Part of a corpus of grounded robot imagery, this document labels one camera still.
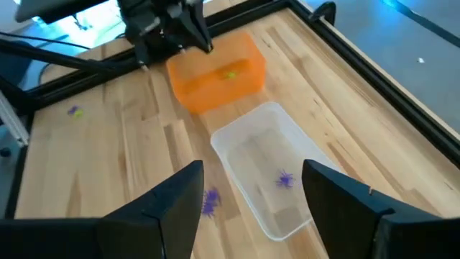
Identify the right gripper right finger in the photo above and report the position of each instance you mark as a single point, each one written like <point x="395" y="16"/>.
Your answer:
<point x="345" y="223"/>

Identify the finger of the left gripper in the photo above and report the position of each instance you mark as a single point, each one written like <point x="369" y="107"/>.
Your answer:
<point x="143" y="54"/>
<point x="197" y="28"/>

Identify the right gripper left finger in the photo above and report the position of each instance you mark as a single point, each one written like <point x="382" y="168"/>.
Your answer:
<point x="161" y="223"/>

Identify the green plastic spider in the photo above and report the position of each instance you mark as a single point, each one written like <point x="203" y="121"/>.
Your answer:
<point x="79" y="114"/>
<point x="231" y="75"/>

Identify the purple plastic spider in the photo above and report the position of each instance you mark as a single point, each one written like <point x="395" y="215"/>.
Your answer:
<point x="285" y="180"/>
<point x="207" y="210"/>
<point x="212" y="196"/>

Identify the clear plastic bin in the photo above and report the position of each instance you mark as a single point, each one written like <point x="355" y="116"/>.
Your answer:
<point x="251" y="151"/>

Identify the orange plastic bin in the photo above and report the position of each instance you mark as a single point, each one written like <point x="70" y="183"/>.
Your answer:
<point x="215" y="90"/>

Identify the black beam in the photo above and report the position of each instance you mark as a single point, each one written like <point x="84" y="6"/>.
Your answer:
<point x="64" y="59"/>

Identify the purple-yellow toy at far left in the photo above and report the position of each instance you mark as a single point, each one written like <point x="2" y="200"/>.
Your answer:
<point x="73" y="109"/>

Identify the grey side table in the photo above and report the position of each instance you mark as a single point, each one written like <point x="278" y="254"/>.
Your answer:
<point x="54" y="9"/>

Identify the grey office chair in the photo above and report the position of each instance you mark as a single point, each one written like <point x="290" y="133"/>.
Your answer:
<point x="14" y="68"/>

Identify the black round knob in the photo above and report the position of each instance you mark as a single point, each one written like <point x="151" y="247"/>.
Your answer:
<point x="5" y="152"/>

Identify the black frame clamp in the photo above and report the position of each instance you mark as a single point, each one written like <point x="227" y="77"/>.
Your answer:
<point x="325" y="11"/>

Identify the silver bracket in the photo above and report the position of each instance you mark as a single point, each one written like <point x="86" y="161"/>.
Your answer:
<point x="12" y="122"/>

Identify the black aluminium table frame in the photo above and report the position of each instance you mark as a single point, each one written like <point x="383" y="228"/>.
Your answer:
<point x="359" y="66"/>

